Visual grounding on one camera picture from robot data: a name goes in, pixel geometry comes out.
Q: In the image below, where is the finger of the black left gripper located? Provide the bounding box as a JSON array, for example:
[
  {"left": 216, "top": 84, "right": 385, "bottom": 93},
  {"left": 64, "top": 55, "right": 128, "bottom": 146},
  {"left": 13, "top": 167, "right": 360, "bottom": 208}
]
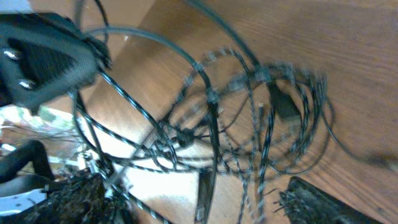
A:
[{"left": 1, "top": 12, "right": 111, "bottom": 112}]

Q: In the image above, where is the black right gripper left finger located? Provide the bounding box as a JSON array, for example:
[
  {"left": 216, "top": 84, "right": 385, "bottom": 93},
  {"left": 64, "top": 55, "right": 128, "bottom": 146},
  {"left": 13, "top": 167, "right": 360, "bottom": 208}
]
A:
[{"left": 24, "top": 174, "right": 137, "bottom": 224}]

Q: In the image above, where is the thin black cable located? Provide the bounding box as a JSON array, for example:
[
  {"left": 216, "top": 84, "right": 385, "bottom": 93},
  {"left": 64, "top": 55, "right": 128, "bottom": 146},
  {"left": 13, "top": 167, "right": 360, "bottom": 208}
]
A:
[{"left": 71, "top": 0, "right": 398, "bottom": 224}]

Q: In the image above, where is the black and white braided cable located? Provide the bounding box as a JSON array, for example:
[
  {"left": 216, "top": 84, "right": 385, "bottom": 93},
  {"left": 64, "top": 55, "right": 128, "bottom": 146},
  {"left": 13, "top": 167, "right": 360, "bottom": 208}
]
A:
[{"left": 71, "top": 46, "right": 327, "bottom": 224}]

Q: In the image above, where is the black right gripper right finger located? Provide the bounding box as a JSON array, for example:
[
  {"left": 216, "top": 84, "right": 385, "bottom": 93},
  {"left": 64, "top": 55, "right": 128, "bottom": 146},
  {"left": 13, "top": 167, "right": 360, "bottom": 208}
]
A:
[{"left": 276, "top": 176, "right": 381, "bottom": 224}]

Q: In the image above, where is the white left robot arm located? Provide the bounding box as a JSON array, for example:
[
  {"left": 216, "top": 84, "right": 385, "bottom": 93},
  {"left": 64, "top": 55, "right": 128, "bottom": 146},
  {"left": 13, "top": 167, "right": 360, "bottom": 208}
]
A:
[{"left": 1, "top": 12, "right": 109, "bottom": 223}]

